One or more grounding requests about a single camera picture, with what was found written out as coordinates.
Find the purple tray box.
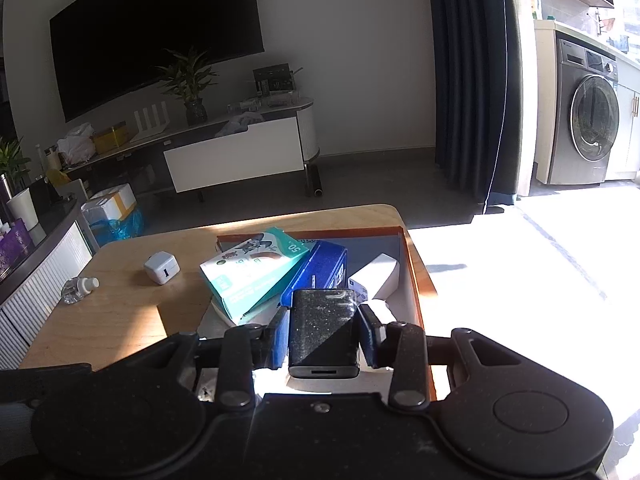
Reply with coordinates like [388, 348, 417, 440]
[0, 219, 34, 280]

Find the table bamboo plant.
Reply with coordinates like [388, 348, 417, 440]
[0, 139, 32, 192]

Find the blue plastic bag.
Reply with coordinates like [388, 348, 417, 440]
[90, 207, 144, 247]

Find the white barcode box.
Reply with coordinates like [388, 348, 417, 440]
[347, 254, 399, 302]

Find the white router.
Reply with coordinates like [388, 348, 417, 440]
[132, 101, 170, 141]

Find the orange white cardboard tray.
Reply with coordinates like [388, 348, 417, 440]
[200, 228, 428, 408]

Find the round dark coffee table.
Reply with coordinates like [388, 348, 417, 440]
[1, 198, 99, 370]

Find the black green product box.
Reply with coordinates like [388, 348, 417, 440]
[253, 63, 295, 96]

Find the white paper cup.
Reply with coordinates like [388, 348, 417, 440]
[8, 188, 39, 231]

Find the teal cardboard box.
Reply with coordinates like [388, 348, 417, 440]
[200, 228, 309, 325]

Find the black charger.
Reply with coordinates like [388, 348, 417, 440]
[288, 288, 359, 379]

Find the blue plastic case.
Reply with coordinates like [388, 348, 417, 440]
[280, 240, 348, 308]

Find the dark blue curtain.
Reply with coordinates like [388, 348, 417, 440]
[431, 0, 524, 208]

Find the white plastic bag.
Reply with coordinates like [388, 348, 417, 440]
[56, 122, 96, 166]

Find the yellow tin box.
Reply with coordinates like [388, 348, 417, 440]
[92, 122, 132, 155]

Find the silver washing machine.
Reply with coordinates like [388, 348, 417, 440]
[546, 32, 620, 185]

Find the potted bamboo plant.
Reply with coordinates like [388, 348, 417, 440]
[158, 51, 218, 126]

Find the white TV cabinet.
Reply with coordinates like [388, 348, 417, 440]
[67, 98, 320, 196]

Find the clear glass refill bottle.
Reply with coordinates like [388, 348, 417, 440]
[61, 276, 100, 304]

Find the black wall television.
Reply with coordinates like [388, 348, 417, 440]
[50, 0, 264, 120]

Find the cardboard box on floor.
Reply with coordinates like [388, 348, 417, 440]
[81, 183, 137, 224]

